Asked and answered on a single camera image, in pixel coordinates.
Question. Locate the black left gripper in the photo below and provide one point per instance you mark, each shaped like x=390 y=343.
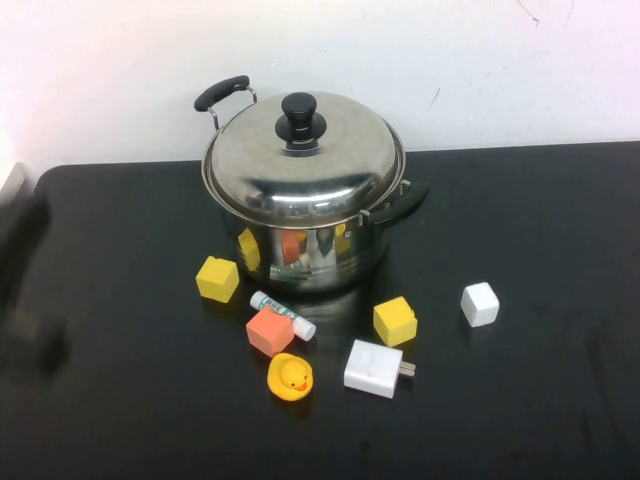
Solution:
x=25 y=280

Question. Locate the yellow rubber duck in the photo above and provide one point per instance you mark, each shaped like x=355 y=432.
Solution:
x=290 y=377

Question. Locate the orange foam cube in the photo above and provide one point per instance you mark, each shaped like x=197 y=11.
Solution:
x=269 y=332

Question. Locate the white glue stick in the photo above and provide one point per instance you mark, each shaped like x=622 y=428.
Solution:
x=261 y=300

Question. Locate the stainless steel lid black knob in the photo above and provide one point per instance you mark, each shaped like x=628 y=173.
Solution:
x=300 y=170

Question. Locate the yellow foam cube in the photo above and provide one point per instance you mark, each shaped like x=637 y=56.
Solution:
x=216 y=280
x=395 y=322

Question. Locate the grey metal rail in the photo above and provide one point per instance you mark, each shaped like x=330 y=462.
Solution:
x=12 y=182

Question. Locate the white plug charger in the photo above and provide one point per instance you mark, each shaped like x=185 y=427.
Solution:
x=371 y=367

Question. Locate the white foam cube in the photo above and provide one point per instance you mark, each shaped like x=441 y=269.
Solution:
x=479 y=304

